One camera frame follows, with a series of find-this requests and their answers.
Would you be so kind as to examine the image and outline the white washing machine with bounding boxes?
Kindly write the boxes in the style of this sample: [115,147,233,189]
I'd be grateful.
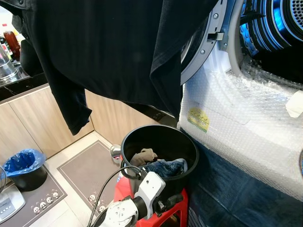
[180,0,303,199]

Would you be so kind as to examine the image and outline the red plastic stool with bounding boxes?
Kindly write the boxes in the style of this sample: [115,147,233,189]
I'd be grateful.
[114,177,189,227]

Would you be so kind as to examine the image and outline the blue denim jeans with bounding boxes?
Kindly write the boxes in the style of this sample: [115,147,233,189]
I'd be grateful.
[143,158,188,180]

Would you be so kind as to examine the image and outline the brown crumpled cloth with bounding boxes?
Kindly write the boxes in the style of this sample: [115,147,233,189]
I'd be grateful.
[130,148,159,167]

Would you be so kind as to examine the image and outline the dark blue floor cloth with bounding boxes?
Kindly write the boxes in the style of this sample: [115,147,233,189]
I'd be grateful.
[187,135,303,227]

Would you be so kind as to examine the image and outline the black round bucket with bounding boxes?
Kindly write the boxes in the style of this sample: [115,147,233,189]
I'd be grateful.
[121,124,200,197]

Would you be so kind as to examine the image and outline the small metal can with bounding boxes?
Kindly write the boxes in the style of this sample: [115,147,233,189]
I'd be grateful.
[110,144,123,165]

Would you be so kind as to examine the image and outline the grey bordered floor mat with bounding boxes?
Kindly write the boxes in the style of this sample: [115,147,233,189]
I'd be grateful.
[57,140,125,214]

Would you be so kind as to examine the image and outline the yellow green sticker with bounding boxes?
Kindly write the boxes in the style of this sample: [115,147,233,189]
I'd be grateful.
[187,108,210,133]

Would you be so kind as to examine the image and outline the clear bubble wrap sheet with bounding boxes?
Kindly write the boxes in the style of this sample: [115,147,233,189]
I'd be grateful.
[180,61,303,199]

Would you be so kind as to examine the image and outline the black trash bin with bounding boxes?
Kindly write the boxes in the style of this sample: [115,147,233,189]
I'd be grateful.
[2,149,49,192]

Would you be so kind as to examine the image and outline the blue bin bag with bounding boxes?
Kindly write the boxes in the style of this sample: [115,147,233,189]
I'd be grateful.
[2,149,46,176]

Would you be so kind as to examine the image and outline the white foam piece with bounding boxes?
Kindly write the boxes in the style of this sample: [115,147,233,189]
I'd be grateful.
[285,90,303,119]

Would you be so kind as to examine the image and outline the white bathroom scale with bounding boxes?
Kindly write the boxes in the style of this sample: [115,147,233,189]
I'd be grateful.
[0,183,26,224]

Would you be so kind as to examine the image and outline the silver round washer door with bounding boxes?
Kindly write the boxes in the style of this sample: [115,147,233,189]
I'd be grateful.
[180,0,229,86]

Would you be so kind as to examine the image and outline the light wooden cabinet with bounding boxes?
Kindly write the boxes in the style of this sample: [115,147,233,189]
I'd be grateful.
[0,85,161,164]

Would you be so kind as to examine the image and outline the dark hanging garment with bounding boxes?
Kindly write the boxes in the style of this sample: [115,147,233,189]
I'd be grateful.
[0,0,221,136]

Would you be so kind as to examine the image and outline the black counter top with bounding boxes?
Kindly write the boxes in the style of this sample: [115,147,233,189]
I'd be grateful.
[0,71,48,101]

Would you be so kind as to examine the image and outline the clear glass jug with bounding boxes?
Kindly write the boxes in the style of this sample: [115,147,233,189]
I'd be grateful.
[0,45,19,83]

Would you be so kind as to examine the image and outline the dark sauce bottle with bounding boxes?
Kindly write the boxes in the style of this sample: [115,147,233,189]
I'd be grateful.
[2,29,22,62]

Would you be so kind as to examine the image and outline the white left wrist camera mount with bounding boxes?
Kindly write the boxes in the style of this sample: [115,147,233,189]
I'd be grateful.
[136,171,166,219]

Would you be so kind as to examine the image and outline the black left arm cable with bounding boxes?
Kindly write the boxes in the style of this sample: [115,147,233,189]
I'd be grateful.
[87,164,145,227]

